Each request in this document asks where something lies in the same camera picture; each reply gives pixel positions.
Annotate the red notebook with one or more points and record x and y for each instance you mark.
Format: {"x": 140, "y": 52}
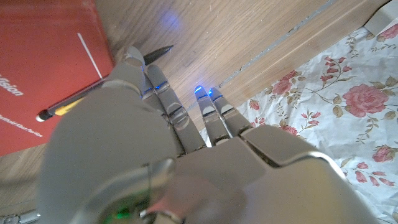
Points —
{"x": 46, "y": 56}

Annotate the black mechanical pencil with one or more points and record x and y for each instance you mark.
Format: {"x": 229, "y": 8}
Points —
{"x": 62, "y": 109}

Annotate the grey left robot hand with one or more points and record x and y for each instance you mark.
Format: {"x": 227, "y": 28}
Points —
{"x": 186, "y": 174}

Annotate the white power strip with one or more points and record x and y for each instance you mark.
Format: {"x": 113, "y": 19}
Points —
{"x": 384, "y": 17}

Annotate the floral backdrop cloth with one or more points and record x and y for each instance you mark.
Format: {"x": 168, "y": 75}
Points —
{"x": 326, "y": 118}

